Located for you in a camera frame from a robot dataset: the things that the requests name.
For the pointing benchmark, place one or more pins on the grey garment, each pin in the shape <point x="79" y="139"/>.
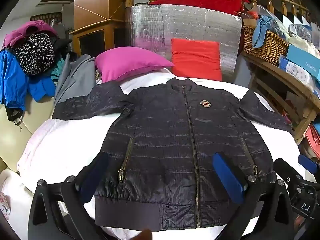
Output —
<point x="75" y="80"/>

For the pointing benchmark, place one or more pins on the pink pillow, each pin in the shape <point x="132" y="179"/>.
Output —
<point x="125" y="62"/>

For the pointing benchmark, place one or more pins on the dark quilted zip jacket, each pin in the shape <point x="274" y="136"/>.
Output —
<point x="162" y="142"/>

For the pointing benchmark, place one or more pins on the white patterned package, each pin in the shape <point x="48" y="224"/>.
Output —
<point x="297" y="72"/>

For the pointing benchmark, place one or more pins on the salmon cloth pile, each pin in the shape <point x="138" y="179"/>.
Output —
<point x="313" y="140"/>

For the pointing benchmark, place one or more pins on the red velvet cloth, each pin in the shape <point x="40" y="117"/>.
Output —
<point x="205" y="0"/>

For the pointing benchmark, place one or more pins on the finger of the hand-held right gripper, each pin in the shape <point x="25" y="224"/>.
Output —
<point x="285" y="167"/>
<point x="308" y="163"/>

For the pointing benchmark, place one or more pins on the teal garment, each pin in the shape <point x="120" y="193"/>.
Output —
<point x="56" y="70"/>

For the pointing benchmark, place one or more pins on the clear plastic bag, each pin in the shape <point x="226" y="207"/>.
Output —
<point x="300" y="32"/>

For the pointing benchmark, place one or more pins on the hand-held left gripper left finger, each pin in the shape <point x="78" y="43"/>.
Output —
<point x="96" y="175"/>

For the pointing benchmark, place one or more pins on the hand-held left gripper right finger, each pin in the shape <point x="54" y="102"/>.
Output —
<point x="228" y="180"/>

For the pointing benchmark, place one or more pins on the light blue cardboard box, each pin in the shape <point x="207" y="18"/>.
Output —
<point x="302" y="57"/>

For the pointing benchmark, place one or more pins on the person's right hand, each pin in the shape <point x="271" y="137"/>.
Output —
<point x="299" y="221"/>

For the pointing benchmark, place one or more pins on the red pillow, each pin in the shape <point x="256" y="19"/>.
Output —
<point x="195" y="57"/>

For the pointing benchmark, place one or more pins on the blue cloth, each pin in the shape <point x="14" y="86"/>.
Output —
<point x="260" y="32"/>

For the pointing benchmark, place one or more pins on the black white dotted garment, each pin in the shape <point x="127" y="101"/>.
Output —
<point x="35" y="52"/>

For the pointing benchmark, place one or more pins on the floral printed cloth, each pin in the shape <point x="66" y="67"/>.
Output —
<point x="3" y="205"/>

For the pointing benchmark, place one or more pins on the white fleece blanket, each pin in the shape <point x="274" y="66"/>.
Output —
<point x="75" y="135"/>

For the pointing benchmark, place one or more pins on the wooden cabinet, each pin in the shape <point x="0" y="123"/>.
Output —
<point x="92" y="0"/>

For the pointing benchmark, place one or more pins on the magenta garment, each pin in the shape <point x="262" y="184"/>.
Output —
<point x="27" y="27"/>

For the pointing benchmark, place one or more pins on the wicker basket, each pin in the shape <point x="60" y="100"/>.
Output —
<point x="267" y="47"/>

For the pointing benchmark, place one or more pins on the blue jacket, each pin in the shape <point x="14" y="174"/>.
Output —
<point x="12" y="80"/>

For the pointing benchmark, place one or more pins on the silver foil insulation mat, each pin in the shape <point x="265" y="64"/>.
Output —
<point x="162" y="22"/>

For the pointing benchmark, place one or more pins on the cream leather sofa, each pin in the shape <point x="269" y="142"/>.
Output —
<point x="30" y="115"/>

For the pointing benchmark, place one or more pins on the wooden table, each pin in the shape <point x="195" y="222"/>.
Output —
<point x="282" y="76"/>

